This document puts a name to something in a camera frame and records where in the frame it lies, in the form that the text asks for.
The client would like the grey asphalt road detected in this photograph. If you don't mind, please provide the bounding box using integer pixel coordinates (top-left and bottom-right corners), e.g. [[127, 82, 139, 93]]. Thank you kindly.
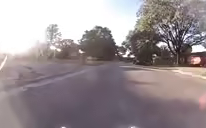
[[0, 62, 206, 128]]

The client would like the tall thin tree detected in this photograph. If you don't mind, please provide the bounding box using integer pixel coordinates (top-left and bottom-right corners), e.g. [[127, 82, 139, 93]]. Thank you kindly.
[[45, 23, 63, 59]]

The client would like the large spreading tree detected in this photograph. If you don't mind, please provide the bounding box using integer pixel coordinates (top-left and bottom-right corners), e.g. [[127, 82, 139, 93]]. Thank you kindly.
[[135, 0, 206, 66]]

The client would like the red building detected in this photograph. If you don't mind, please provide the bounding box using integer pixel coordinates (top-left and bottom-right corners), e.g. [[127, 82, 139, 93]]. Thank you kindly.
[[187, 49, 206, 69]]

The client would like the dark green tree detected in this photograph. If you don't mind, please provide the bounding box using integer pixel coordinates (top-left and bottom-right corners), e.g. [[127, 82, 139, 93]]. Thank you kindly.
[[79, 25, 118, 62]]

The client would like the pale kerb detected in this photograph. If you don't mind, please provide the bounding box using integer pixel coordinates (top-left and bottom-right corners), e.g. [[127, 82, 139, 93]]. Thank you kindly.
[[119, 64, 206, 82]]

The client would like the pale concrete kerb gutter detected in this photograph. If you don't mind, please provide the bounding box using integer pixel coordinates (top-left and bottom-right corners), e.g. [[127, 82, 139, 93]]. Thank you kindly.
[[10, 67, 92, 93]]

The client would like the pale concrete pavement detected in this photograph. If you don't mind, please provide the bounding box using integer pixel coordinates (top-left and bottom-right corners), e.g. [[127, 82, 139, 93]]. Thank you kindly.
[[0, 58, 82, 91]]

